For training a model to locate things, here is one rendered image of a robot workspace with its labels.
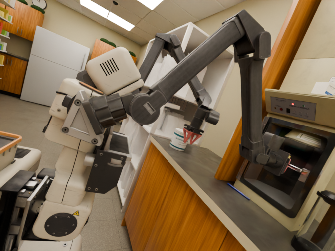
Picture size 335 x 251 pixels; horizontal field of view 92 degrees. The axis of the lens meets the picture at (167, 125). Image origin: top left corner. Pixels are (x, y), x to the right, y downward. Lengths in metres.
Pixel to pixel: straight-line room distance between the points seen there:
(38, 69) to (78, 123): 4.79
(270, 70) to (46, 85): 4.91
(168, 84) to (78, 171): 0.46
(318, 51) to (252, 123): 0.60
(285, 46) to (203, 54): 0.73
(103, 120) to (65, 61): 4.74
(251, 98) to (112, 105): 0.43
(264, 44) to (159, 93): 0.33
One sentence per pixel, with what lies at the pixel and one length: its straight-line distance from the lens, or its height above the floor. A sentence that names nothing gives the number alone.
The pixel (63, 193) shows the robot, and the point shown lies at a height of 0.85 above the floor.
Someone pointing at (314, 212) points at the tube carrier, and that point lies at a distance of 0.83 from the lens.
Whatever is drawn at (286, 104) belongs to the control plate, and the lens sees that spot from 0.96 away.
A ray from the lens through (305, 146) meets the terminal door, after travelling 0.94.
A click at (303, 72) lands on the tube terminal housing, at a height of 1.64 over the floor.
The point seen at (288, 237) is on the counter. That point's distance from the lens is 0.92.
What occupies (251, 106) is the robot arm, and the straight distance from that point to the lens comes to 0.60.
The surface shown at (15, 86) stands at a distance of 5.51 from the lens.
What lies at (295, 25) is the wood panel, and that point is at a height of 1.88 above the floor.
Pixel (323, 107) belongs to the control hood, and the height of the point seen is 1.47.
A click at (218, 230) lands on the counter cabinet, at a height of 0.84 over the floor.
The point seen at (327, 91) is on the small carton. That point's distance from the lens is 0.92.
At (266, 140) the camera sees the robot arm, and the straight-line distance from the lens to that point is 0.72.
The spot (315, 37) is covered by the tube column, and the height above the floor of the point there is 1.82.
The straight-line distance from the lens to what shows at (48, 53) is 5.19.
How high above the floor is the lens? 1.28
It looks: 9 degrees down
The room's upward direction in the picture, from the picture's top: 21 degrees clockwise
